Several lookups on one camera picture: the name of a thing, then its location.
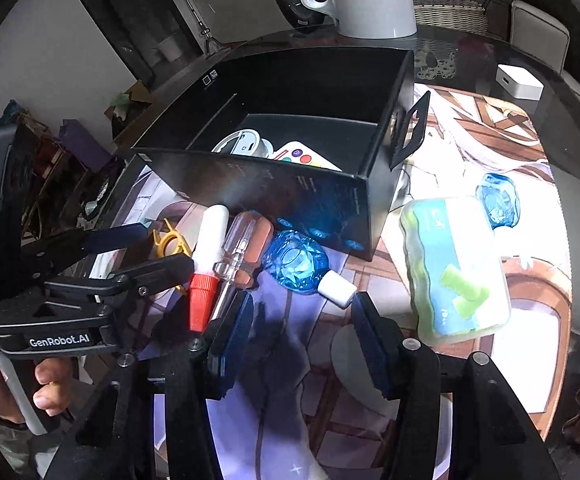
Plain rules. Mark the white tube with red cap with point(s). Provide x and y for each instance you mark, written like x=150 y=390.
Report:
x=210 y=240

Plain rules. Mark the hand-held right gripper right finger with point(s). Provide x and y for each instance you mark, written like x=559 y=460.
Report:
x=370 y=345

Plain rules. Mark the small white charger box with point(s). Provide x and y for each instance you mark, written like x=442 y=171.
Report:
x=517 y=80

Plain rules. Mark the person's left hand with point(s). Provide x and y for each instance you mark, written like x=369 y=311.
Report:
x=52 y=385

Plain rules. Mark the brown cardboard box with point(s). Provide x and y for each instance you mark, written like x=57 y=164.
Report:
x=130 y=110

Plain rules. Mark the clear earplug box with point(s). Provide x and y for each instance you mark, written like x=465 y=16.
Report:
x=450 y=260

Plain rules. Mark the mop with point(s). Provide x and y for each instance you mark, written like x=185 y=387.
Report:
x=211 y=41

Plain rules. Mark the beige sofa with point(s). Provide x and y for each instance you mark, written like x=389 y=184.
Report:
x=540 y=35

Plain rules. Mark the wicker basket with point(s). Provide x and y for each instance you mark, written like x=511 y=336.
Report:
x=450 y=10

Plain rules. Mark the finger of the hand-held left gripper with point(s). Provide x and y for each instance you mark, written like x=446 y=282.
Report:
x=165 y=267
x=125 y=236

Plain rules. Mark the printed table mat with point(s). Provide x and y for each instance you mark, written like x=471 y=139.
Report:
x=470 y=125

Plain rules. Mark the black cardboard box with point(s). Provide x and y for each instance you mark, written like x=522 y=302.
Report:
x=270 y=190

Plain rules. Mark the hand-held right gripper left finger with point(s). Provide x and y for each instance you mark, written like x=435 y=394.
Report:
x=235 y=340

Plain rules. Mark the blue bottle with white cap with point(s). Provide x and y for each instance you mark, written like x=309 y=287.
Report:
x=295 y=260
x=497 y=200

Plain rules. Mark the round silver container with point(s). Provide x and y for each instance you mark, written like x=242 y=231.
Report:
x=240 y=142

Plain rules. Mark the white bucket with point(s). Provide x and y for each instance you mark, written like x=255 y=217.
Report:
x=168 y=48

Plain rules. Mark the white remote with coloured buttons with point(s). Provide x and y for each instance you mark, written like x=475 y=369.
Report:
x=300 y=157

